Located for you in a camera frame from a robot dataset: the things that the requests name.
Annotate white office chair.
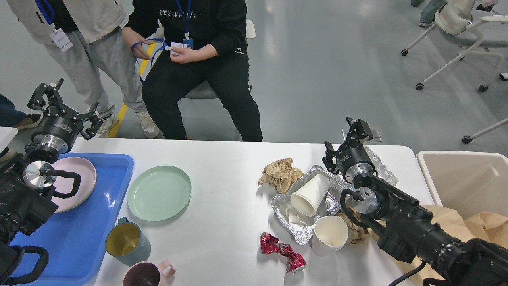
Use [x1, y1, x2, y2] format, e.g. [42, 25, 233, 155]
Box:
[401, 0, 507, 92]

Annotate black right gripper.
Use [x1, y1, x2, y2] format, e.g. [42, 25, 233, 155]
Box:
[322, 116, 375, 184]

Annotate person in grey trousers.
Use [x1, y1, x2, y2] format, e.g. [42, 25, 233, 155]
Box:
[7, 0, 160, 138]

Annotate grey mug yellow inside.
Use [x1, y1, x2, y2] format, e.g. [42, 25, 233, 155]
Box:
[105, 217, 151, 267]

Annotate floor socket plates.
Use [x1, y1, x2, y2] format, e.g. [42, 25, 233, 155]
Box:
[369, 129, 383, 143]

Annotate small crumpled brown paper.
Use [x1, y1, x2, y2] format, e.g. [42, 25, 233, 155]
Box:
[336, 210, 372, 245]

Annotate blue plastic tray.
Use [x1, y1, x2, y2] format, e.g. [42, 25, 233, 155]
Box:
[11, 153, 134, 286]

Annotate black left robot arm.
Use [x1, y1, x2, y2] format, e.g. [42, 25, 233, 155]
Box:
[0, 79, 103, 285]

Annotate aluminium foil tray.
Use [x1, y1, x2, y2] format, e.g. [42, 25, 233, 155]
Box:
[271, 165, 351, 245]

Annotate pink plate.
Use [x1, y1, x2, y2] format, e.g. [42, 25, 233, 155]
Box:
[52, 157, 97, 213]

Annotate pink mug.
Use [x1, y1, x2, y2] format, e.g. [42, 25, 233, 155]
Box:
[122, 259, 176, 286]

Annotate crushed red can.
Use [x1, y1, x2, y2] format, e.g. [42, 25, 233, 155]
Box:
[260, 232, 307, 276]

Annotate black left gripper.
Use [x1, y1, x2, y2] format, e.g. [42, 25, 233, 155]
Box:
[27, 78, 103, 153]

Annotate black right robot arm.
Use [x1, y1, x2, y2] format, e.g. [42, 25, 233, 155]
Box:
[323, 117, 508, 286]

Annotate white paper cup upright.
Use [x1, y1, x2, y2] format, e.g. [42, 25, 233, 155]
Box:
[311, 216, 349, 257]

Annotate crumpled aluminium foil sheet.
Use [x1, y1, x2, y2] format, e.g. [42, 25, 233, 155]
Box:
[363, 145, 398, 186]

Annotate dark shoe at left edge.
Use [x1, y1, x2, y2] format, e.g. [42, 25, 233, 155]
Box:
[14, 114, 43, 131]

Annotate white paper cup lying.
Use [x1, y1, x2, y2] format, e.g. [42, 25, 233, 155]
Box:
[290, 174, 330, 217]

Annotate person in jeans background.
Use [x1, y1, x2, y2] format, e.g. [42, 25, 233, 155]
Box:
[419, 0, 446, 28]

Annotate person in black clothes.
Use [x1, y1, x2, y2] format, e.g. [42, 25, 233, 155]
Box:
[122, 0, 263, 142]

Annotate green plate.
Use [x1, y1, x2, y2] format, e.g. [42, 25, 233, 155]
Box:
[127, 165, 192, 222]

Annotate crumpled brown paper ball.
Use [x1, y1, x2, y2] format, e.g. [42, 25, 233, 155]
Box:
[257, 157, 304, 194]

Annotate large brown paper sheet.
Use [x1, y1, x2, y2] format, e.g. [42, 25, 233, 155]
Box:
[392, 205, 507, 286]

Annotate grey chair of seated person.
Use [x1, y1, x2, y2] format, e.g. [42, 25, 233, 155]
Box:
[157, 20, 256, 99]

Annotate beige waste bin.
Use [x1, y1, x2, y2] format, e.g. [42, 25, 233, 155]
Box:
[416, 151, 508, 218]

